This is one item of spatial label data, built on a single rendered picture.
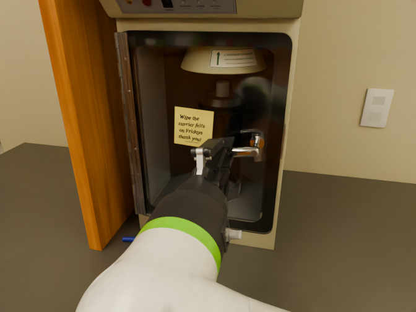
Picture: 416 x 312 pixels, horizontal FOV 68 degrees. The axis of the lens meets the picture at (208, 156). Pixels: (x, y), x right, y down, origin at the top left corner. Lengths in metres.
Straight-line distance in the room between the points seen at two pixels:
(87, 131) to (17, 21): 0.77
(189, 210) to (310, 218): 0.56
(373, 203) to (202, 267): 0.75
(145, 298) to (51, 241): 0.60
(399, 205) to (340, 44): 0.47
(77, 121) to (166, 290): 0.43
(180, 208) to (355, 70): 0.79
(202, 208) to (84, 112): 0.36
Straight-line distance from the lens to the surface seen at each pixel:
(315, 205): 0.91
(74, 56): 0.60
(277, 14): 0.52
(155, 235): 0.29
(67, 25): 0.60
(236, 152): 0.54
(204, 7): 0.53
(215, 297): 0.26
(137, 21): 0.61
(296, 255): 0.73
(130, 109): 0.64
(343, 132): 1.06
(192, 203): 0.33
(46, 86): 1.33
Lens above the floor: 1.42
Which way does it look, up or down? 25 degrees down
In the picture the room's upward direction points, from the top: straight up
